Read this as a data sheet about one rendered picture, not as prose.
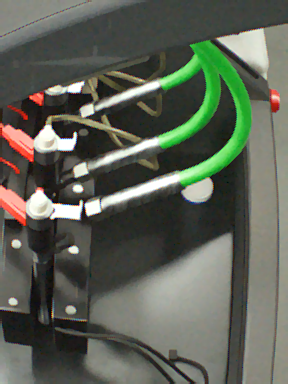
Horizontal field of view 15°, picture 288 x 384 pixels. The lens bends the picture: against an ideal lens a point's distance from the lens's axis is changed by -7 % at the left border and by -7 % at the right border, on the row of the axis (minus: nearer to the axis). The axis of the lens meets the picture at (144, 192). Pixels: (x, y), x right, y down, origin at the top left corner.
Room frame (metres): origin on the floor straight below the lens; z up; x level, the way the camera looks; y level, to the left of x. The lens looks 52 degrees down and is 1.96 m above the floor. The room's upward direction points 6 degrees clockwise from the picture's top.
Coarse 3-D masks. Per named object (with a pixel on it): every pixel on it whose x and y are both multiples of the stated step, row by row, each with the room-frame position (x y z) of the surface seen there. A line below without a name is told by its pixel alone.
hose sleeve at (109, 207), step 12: (156, 180) 0.65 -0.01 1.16; (168, 180) 0.65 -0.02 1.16; (120, 192) 0.65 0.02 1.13; (132, 192) 0.65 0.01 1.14; (144, 192) 0.64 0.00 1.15; (156, 192) 0.64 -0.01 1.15; (168, 192) 0.64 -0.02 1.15; (108, 204) 0.64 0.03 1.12; (120, 204) 0.64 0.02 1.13; (132, 204) 0.64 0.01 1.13
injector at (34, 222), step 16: (32, 224) 0.63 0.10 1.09; (48, 224) 0.64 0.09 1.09; (32, 240) 0.64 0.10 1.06; (48, 240) 0.64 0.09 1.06; (64, 240) 0.64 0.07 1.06; (32, 256) 0.64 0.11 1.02; (48, 256) 0.64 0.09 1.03; (48, 272) 0.64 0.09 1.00; (48, 288) 0.64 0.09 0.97; (48, 304) 0.64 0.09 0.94; (48, 320) 0.64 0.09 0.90
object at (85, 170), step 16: (192, 48) 0.73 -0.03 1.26; (208, 64) 0.73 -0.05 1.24; (208, 80) 0.73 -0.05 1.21; (208, 96) 0.73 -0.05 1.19; (208, 112) 0.73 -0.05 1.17; (176, 128) 0.74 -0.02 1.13; (192, 128) 0.73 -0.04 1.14; (144, 144) 0.73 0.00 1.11; (160, 144) 0.73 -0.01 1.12; (96, 160) 0.73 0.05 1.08; (112, 160) 0.72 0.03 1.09; (128, 160) 0.72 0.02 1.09; (80, 176) 0.72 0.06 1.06
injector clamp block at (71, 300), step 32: (96, 128) 0.86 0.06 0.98; (64, 160) 0.81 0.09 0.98; (32, 192) 0.76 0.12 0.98; (64, 192) 0.76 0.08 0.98; (64, 224) 0.72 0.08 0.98; (64, 256) 0.68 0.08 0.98; (0, 288) 0.62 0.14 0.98; (32, 288) 0.64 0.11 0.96; (64, 288) 0.64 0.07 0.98; (0, 320) 0.60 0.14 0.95; (32, 320) 0.61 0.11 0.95; (64, 320) 0.60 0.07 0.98
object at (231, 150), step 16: (208, 48) 0.65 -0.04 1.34; (224, 64) 0.65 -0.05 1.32; (240, 80) 0.65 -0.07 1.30; (240, 96) 0.65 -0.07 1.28; (240, 112) 0.65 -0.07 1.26; (240, 128) 0.65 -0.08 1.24; (240, 144) 0.65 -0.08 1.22; (208, 160) 0.65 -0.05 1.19; (224, 160) 0.65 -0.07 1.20; (192, 176) 0.65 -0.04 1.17; (208, 176) 0.65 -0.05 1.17
